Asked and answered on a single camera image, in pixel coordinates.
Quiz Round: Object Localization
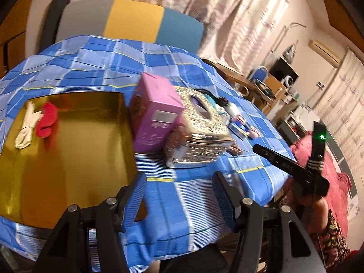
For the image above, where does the white patterned curtain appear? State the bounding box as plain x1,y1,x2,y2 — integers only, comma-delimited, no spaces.
313,48,364,160

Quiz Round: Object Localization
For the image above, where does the grey yellow blue chair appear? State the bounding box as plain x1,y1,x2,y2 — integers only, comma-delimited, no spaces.
41,0,205,54

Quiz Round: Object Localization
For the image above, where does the cream sock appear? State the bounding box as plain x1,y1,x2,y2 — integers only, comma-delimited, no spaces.
14,101,43,150

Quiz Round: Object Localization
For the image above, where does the blue checked tablecloth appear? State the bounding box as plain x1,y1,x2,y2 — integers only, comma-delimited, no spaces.
0,34,296,265

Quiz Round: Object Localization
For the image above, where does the blue folding chair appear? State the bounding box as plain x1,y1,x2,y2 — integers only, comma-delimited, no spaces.
249,65,269,84

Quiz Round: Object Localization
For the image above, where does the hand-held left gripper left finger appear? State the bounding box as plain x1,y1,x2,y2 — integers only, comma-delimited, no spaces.
33,171,148,273

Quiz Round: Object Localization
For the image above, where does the black monitor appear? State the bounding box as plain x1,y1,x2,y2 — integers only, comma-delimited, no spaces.
269,57,299,84

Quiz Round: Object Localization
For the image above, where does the red sock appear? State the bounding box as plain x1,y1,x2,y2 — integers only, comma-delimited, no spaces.
35,102,59,139

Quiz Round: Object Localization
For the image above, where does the blue flat packet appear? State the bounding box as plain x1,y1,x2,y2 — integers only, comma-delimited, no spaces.
229,122,251,140

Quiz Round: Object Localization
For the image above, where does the red blanket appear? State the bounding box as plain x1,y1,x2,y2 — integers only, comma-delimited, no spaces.
288,132,359,234

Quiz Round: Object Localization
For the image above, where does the person's right forearm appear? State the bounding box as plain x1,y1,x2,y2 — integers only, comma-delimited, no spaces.
298,195,332,235

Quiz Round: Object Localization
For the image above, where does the wooden wardrobe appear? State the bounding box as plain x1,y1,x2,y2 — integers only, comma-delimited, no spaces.
0,0,37,71

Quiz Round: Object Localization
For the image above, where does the air conditioner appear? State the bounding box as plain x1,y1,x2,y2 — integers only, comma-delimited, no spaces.
309,39,342,66

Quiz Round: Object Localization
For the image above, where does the beige patterned curtain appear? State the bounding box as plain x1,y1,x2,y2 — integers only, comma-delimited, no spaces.
134,0,308,74

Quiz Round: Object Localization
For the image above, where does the blue plush toy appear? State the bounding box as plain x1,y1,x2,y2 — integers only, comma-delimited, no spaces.
203,92,221,111

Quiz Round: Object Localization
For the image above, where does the golden tin box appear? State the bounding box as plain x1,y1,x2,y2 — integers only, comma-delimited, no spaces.
0,91,147,229

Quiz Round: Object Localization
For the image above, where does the person's floral clothing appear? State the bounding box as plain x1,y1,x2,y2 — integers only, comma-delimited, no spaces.
310,206,353,269

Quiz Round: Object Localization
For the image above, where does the gold patterned tissue box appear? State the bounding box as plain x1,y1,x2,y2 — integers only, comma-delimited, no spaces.
163,86,236,169

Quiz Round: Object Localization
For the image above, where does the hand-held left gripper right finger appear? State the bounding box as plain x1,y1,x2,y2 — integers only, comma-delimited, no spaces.
213,171,327,273

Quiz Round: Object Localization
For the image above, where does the pink carton box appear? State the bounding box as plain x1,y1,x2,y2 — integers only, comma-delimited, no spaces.
129,72,185,154

